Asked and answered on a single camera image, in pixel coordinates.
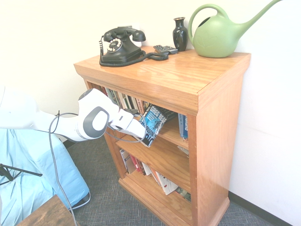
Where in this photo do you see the grey cover paperback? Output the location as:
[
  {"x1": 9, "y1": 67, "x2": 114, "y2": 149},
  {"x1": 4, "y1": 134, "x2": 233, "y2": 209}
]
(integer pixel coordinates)
[{"x1": 119, "y1": 148, "x2": 137, "y2": 175}]

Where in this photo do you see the red spine paperback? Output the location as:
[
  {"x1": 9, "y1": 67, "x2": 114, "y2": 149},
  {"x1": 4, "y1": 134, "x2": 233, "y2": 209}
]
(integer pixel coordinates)
[{"x1": 129, "y1": 154, "x2": 147, "y2": 176}]

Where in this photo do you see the dark blue book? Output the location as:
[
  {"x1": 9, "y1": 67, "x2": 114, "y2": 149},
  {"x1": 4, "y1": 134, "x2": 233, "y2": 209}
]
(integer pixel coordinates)
[{"x1": 161, "y1": 107, "x2": 177, "y2": 123}]

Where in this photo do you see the blue black paperback book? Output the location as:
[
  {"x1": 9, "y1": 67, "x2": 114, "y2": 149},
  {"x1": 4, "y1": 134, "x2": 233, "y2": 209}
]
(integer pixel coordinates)
[{"x1": 138, "y1": 103, "x2": 168, "y2": 148}]

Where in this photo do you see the white spine paperback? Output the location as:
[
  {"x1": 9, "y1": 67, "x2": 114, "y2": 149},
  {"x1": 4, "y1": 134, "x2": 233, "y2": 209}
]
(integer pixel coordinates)
[{"x1": 142, "y1": 162, "x2": 152, "y2": 177}]

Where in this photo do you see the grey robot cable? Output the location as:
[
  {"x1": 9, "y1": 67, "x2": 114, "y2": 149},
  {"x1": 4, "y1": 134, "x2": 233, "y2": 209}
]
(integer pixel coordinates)
[{"x1": 48, "y1": 110, "x2": 145, "y2": 226}]

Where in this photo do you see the black white spine book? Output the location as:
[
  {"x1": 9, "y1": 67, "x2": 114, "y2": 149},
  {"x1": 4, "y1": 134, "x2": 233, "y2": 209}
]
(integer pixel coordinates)
[{"x1": 128, "y1": 95, "x2": 138, "y2": 111}]

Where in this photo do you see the black vase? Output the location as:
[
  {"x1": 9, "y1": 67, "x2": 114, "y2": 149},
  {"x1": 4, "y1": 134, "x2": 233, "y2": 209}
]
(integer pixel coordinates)
[{"x1": 173, "y1": 17, "x2": 189, "y2": 52}]

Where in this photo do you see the orange lettered book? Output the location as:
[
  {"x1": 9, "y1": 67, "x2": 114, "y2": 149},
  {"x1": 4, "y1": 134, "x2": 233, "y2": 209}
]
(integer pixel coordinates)
[{"x1": 141, "y1": 100, "x2": 150, "y2": 116}]

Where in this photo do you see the black camera tripod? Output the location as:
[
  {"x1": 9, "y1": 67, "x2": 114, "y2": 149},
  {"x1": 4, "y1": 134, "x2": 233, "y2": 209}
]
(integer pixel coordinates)
[{"x1": 0, "y1": 163, "x2": 43, "y2": 186}]

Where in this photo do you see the wooden bookshelf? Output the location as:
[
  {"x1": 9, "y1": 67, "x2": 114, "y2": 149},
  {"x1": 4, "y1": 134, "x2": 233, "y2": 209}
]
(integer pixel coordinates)
[{"x1": 73, "y1": 46, "x2": 252, "y2": 226}]

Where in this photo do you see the green spine book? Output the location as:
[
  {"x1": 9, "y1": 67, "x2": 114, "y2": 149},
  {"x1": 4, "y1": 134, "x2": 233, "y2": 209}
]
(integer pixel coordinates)
[{"x1": 107, "y1": 88, "x2": 119, "y2": 105}]

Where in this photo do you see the black remote control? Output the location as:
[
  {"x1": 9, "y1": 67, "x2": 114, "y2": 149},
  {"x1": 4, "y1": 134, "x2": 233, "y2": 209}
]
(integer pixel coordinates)
[{"x1": 153, "y1": 44, "x2": 179, "y2": 55}]

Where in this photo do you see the loose paper pile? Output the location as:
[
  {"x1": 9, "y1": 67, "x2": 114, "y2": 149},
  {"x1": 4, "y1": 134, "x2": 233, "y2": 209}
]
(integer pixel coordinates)
[{"x1": 177, "y1": 145, "x2": 190, "y2": 157}]

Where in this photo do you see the blue white-lettered book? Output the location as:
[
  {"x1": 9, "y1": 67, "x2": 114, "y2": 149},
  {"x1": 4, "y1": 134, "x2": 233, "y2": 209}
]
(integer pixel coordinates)
[{"x1": 178, "y1": 113, "x2": 189, "y2": 142}]

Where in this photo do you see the white illustrated book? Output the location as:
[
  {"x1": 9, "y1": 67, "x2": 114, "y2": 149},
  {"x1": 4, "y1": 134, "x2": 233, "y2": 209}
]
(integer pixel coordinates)
[{"x1": 155, "y1": 171, "x2": 179, "y2": 195}]

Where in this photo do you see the black rotary telephone base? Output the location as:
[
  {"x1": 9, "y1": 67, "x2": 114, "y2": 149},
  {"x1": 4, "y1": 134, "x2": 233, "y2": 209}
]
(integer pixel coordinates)
[{"x1": 100, "y1": 37, "x2": 145, "y2": 63}]

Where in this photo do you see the black coiled telephone cord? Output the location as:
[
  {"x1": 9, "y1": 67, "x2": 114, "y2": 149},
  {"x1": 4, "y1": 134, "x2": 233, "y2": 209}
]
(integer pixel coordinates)
[{"x1": 98, "y1": 35, "x2": 170, "y2": 68}]

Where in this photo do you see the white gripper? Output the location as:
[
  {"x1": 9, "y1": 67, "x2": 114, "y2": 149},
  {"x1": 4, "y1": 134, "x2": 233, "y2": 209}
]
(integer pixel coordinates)
[{"x1": 109, "y1": 108, "x2": 147, "y2": 139}]

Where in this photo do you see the dark green flat book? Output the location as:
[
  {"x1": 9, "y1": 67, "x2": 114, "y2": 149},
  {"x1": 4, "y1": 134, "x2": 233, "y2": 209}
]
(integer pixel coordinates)
[{"x1": 175, "y1": 186, "x2": 191, "y2": 203}]

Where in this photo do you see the green white book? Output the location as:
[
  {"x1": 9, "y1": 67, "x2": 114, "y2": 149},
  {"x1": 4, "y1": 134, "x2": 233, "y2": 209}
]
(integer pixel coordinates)
[{"x1": 122, "y1": 94, "x2": 132, "y2": 110}]

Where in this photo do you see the white page-edge book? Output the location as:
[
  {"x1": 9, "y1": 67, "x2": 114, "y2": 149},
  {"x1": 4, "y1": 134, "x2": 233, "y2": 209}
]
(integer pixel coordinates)
[{"x1": 117, "y1": 92, "x2": 127, "y2": 109}]

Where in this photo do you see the light blue cloth cover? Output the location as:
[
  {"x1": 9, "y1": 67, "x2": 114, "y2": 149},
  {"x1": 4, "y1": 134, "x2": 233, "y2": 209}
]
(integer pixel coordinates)
[{"x1": 0, "y1": 128, "x2": 90, "y2": 226}]

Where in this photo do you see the green watering can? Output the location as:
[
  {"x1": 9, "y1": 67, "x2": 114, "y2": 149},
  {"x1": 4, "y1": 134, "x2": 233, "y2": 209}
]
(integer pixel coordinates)
[{"x1": 188, "y1": 0, "x2": 284, "y2": 58}]

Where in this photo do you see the cream book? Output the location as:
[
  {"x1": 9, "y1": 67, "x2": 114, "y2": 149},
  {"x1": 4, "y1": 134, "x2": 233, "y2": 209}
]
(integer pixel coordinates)
[{"x1": 134, "y1": 97, "x2": 143, "y2": 115}]

